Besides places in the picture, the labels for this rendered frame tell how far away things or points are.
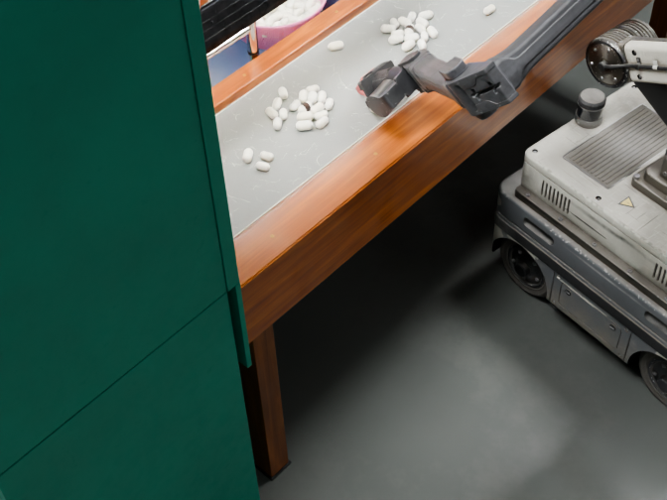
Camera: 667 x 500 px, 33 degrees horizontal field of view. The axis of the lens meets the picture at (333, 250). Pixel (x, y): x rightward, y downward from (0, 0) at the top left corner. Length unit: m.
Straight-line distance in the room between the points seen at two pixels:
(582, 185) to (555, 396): 0.56
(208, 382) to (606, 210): 1.07
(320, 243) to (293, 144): 0.27
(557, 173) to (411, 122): 0.49
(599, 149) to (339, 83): 0.69
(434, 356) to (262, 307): 0.84
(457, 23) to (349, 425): 1.04
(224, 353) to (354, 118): 0.65
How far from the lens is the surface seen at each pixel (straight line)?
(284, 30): 2.75
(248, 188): 2.37
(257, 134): 2.49
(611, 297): 2.82
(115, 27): 1.55
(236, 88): 2.57
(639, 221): 2.72
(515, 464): 2.83
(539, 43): 1.94
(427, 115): 2.49
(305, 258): 2.28
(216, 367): 2.18
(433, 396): 2.92
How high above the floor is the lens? 2.42
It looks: 49 degrees down
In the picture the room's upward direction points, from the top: 3 degrees counter-clockwise
